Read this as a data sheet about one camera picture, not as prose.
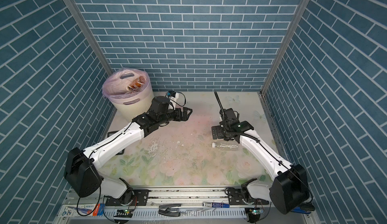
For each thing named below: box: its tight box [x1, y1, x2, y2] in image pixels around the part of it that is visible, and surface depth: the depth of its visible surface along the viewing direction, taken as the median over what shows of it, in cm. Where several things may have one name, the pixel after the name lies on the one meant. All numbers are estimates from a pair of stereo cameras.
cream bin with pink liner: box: [102, 67, 155, 122], surface depth 90 cm
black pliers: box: [158, 203, 181, 217], surface depth 70 cm
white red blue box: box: [56, 203, 106, 217], surface depth 71 cm
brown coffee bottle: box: [126, 75, 147, 91], surface depth 95 cm
